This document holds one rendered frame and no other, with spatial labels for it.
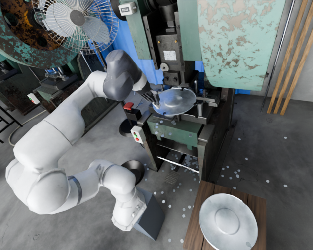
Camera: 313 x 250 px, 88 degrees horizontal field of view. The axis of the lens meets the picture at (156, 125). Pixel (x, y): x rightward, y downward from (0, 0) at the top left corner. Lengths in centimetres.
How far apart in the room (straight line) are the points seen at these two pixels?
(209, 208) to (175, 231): 46
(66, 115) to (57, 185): 19
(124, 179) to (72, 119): 34
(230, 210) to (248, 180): 58
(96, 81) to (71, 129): 23
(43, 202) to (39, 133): 17
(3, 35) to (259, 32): 176
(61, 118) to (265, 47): 56
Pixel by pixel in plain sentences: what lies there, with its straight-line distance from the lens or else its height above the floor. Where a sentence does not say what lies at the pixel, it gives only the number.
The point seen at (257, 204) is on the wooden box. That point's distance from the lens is 118.
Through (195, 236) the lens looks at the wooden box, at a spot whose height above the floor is 35.
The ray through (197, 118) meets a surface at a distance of 108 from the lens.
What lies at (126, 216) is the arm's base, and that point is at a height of 52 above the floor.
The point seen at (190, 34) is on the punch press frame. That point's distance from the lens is 84.
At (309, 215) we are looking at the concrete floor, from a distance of 166.
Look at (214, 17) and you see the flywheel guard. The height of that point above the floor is 131.
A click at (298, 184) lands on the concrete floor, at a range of 174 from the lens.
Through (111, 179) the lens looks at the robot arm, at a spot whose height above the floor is 83.
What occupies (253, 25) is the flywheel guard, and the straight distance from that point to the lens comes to 49.
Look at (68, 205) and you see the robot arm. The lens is 67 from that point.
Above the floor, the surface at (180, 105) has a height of 78.
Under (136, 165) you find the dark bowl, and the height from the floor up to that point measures 3.
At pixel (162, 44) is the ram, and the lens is 98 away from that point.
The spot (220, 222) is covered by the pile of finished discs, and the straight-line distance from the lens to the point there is 108.
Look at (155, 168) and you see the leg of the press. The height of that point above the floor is 3.
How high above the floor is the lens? 142
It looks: 43 degrees down
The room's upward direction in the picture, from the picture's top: 17 degrees counter-clockwise
